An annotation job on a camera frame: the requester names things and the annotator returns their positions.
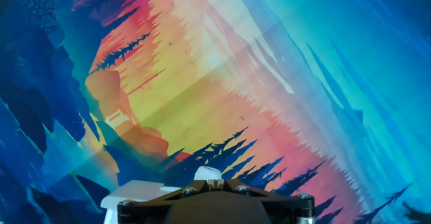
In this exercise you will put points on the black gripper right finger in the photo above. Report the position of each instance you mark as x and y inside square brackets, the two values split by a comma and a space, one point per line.
[286, 204]

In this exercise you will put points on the colourful sunset forest cloth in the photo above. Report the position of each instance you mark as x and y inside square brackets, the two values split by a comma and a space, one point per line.
[215, 82]

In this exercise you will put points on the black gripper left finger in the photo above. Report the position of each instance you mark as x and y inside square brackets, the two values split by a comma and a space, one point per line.
[148, 202]

